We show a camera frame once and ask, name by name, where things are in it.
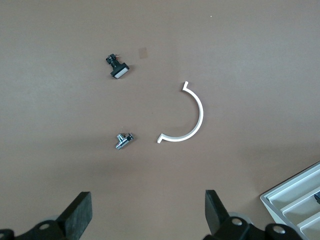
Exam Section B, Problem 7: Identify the black square white-capped push button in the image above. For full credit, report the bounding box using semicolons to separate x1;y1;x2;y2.
104;52;130;79

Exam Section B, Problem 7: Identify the white drawer cabinet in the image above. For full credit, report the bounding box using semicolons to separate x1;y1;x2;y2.
259;159;320;240

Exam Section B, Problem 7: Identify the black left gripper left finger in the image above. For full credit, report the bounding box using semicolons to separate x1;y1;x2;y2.
0;191;94;240

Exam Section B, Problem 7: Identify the chrome valve fitting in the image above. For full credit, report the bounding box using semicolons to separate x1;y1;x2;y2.
115;132;135;151

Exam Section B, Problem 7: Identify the white semicircular plastic bracket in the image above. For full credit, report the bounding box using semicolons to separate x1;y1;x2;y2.
156;81;205;144

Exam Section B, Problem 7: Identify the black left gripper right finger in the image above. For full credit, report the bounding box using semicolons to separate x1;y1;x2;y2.
204;189;305;240

